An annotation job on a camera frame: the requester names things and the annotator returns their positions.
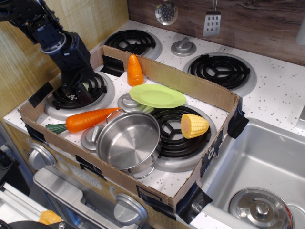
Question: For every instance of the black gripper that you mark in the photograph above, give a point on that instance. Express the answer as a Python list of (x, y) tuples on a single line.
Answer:
[(73, 60)]

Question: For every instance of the green toy broccoli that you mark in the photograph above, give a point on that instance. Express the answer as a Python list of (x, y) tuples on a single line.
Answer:
[(86, 86)]

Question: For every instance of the stainless steel pan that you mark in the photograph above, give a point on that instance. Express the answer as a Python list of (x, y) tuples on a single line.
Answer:
[(130, 142)]

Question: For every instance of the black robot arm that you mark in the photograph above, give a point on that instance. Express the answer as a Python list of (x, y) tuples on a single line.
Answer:
[(40, 25)]

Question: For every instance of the silver stove knob near pan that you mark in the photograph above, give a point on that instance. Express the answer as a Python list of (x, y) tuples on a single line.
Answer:
[(90, 136)]

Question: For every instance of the front left black burner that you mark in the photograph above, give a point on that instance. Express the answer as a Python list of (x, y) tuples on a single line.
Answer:
[(101, 88)]

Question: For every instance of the black burner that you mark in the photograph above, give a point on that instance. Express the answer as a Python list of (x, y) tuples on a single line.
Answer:
[(227, 70), (137, 42), (178, 154), (101, 88)]

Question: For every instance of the orange toy carrot with leaves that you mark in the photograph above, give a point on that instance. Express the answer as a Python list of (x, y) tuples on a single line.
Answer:
[(82, 121)]

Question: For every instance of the silver stove knob under plate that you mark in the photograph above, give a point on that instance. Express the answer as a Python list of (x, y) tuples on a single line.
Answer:
[(128, 104)]

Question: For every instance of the orange toy carrot tip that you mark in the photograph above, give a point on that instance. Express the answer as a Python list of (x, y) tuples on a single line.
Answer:
[(134, 72)]

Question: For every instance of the brown cardboard fence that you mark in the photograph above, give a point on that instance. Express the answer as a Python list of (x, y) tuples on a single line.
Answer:
[(209, 93)]

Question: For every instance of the silver oven knob left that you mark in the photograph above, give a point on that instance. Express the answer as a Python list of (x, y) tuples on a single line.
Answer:
[(40, 157)]

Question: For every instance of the silver oven knob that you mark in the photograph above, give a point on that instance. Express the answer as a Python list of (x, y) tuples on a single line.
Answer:
[(40, 157), (128, 211)]

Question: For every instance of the light green toy plate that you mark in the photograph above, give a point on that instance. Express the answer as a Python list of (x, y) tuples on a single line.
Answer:
[(157, 96)]

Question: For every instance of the back left black burner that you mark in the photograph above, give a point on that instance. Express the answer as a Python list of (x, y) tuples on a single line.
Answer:
[(137, 42)]

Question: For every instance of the front right black burner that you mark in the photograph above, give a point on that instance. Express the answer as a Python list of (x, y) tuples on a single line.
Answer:
[(178, 154)]

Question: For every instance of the silver stove knob back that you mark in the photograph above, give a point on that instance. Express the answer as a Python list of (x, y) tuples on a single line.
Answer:
[(183, 48)]

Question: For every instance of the yellow toy corn cob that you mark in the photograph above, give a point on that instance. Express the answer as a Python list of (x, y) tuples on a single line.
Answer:
[(193, 126)]

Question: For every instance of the hanging silver strainer ladle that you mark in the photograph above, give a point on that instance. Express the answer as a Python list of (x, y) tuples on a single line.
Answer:
[(166, 12)]

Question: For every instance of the yellow sponge piece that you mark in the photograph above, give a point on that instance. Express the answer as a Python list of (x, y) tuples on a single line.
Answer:
[(49, 217)]

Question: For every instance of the silver oven knob right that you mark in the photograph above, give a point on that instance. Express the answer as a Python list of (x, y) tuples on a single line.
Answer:
[(128, 211)]

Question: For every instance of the hanging silver slotted spatula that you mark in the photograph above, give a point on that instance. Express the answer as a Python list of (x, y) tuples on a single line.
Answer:
[(212, 21)]

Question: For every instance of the back right black burner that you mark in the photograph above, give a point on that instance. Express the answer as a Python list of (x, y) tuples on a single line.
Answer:
[(227, 70)]

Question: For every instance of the silver toy sink basin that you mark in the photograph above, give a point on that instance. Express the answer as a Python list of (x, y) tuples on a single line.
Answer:
[(262, 156)]

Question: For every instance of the silver pot lid in sink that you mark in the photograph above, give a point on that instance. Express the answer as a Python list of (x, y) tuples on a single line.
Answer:
[(261, 208)]

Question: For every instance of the silver oven door handle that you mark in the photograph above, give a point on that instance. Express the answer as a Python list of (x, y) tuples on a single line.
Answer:
[(78, 204)]

